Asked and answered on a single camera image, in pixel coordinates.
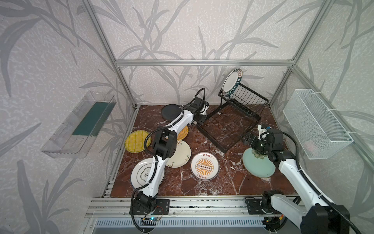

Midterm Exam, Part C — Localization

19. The white mesh wall basket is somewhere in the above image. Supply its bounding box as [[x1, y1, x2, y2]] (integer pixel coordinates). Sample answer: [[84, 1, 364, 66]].
[[283, 89, 354, 160]]

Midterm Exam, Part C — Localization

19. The orange woven bamboo plate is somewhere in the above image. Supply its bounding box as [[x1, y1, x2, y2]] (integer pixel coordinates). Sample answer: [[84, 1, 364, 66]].
[[177, 126, 189, 141]]

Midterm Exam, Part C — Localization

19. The yellow woven plate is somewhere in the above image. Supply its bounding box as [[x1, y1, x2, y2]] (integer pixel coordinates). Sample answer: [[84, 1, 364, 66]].
[[125, 130, 149, 153]]

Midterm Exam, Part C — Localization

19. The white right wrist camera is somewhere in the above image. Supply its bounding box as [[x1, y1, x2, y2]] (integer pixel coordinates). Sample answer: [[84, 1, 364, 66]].
[[257, 124, 271, 140]]

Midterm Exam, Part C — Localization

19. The mint green flower plate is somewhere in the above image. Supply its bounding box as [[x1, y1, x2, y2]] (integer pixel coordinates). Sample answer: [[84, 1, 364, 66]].
[[242, 148, 276, 178]]

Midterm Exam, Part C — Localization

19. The orange sunburst plate front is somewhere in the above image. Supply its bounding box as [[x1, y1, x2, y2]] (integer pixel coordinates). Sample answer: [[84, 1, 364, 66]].
[[191, 152, 220, 181]]

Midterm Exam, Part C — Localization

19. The black round plate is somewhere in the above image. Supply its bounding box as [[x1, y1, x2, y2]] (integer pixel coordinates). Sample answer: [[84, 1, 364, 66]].
[[161, 104, 182, 121]]

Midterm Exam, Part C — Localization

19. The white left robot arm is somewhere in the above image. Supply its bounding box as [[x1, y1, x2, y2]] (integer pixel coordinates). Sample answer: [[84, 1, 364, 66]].
[[130, 88, 209, 234]]

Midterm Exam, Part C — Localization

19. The black wire dish rack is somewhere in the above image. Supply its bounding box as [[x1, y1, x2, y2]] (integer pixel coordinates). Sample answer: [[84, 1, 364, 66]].
[[197, 84, 269, 153]]

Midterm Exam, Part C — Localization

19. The green rim lettered plate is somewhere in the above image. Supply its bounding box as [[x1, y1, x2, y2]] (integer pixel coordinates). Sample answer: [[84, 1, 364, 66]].
[[222, 68, 243, 97]]

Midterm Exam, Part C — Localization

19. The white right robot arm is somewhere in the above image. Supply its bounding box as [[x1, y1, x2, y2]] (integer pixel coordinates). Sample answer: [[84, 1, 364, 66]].
[[243, 127, 360, 234]]

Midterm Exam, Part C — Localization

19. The white plate black emblem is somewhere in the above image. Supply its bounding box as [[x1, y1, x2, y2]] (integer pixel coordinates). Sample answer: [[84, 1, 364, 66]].
[[131, 158, 153, 188]]

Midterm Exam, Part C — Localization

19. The clear acrylic wall shelf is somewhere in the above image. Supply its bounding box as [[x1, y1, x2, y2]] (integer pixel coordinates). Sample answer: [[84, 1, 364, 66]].
[[41, 91, 116, 159]]

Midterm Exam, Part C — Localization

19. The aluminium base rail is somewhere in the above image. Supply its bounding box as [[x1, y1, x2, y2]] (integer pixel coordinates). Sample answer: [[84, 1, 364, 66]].
[[85, 196, 249, 218]]

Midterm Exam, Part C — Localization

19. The cream floral plate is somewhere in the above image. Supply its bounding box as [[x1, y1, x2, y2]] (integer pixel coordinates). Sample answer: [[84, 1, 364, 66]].
[[167, 140, 191, 168]]

